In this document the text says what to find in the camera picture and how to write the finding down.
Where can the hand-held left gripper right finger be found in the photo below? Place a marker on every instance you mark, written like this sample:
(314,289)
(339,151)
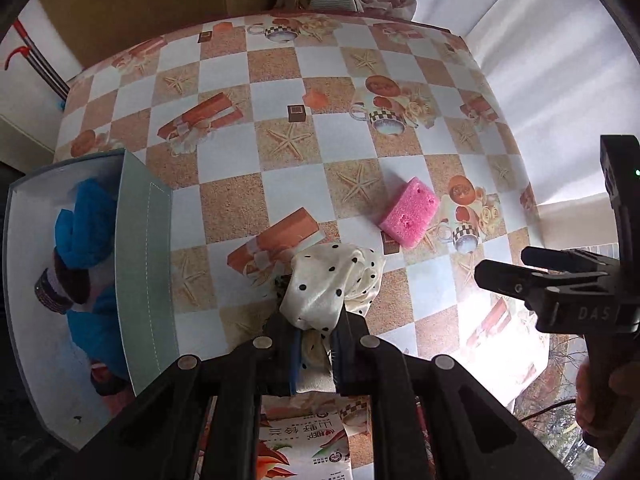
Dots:
(341,355)

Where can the person's right hand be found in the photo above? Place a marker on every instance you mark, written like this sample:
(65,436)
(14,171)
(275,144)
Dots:
(584,395)

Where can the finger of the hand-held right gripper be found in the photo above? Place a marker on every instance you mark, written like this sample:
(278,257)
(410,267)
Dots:
(565,258)
(510,282)

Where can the white storage box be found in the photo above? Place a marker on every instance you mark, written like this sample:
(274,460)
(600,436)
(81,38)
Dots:
(145,270)

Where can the pink sponge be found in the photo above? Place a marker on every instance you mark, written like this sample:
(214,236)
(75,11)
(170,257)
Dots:
(407,212)

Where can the floral tissue pack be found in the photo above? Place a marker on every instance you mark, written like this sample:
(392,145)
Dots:
(305,445)

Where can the brown cardboard sheet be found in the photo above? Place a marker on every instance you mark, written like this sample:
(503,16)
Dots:
(150,5)

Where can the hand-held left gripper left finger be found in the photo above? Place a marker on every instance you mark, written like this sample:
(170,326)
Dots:
(295,360)

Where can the brown striped scrunchie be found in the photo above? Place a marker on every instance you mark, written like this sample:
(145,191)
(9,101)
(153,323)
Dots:
(60,285)

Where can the checkered printed tablecloth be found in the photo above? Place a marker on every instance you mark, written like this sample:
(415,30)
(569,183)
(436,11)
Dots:
(300,120)

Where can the white polka dot scrunchie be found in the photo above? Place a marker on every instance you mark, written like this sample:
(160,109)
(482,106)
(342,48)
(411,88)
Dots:
(330,280)

